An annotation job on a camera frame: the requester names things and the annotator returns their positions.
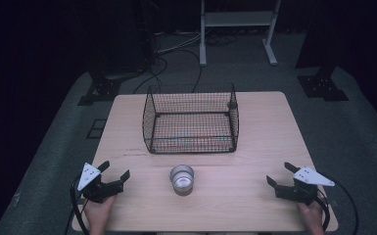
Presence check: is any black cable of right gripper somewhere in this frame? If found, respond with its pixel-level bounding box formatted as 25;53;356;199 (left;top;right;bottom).
312;177;360;235

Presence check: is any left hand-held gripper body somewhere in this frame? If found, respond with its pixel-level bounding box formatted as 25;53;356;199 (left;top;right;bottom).
76;162;124;205

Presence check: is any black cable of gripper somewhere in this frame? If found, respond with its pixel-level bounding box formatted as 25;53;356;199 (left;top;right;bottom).
64;174;90;235
312;177;360;235

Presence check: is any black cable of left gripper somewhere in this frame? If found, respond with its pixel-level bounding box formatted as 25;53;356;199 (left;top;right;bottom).
64;174;90;235

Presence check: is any black wire mesh basket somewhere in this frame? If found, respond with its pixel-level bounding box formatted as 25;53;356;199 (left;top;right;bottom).
142;82;240;155

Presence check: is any person's right hand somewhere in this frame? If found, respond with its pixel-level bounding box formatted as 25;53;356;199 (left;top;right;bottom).
297;199;326;235

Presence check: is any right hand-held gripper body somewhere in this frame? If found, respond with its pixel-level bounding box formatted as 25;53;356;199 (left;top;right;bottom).
274;165;336;206

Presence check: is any person's left hand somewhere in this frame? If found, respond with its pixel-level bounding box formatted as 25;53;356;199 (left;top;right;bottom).
83;195;118;235

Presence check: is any black floor cable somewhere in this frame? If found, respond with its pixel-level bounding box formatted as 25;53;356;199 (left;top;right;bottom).
132;30;239;95

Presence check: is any white metal desk frame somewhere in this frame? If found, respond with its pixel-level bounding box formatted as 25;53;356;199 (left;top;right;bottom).
199;0;282;68

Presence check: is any black stand base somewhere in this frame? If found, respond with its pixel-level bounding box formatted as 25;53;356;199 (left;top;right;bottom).
76;70;145;107
297;65;351;102

